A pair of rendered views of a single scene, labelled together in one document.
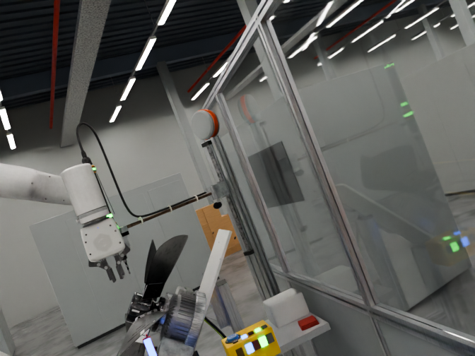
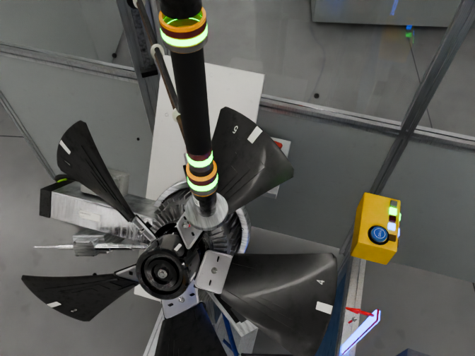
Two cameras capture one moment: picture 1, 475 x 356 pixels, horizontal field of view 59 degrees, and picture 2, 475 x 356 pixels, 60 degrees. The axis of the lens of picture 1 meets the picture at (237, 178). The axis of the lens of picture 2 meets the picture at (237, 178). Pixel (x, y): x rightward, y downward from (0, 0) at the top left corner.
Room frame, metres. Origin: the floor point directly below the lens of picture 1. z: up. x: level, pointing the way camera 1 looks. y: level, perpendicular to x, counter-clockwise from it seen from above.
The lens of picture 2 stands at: (1.46, 0.80, 2.04)
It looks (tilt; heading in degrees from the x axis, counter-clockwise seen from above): 56 degrees down; 300
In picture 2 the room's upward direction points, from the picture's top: straight up
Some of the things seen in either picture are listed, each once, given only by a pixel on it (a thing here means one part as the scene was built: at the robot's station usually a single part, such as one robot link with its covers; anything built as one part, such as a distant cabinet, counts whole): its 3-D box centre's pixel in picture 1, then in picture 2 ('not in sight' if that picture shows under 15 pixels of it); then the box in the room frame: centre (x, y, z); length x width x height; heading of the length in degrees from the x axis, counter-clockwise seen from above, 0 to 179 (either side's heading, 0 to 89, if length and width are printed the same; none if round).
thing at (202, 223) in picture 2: (119, 241); (203, 191); (1.68, 0.52, 1.49); 0.09 x 0.07 x 0.10; 139
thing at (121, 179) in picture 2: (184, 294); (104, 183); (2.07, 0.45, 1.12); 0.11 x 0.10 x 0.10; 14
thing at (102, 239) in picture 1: (102, 236); not in sight; (1.18, 0.41, 1.54); 0.10 x 0.07 x 0.11; 104
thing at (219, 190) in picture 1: (217, 191); not in sight; (2.14, 0.12, 1.53); 0.10 x 0.07 x 0.08; 139
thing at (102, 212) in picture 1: (92, 216); not in sight; (1.18, 0.41, 1.60); 0.09 x 0.08 x 0.03; 104
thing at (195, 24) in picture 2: not in sight; (184, 28); (1.67, 0.53, 1.79); 0.04 x 0.04 x 0.03
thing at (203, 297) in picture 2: not in sight; (208, 304); (1.70, 0.54, 0.91); 0.12 x 0.08 x 0.12; 104
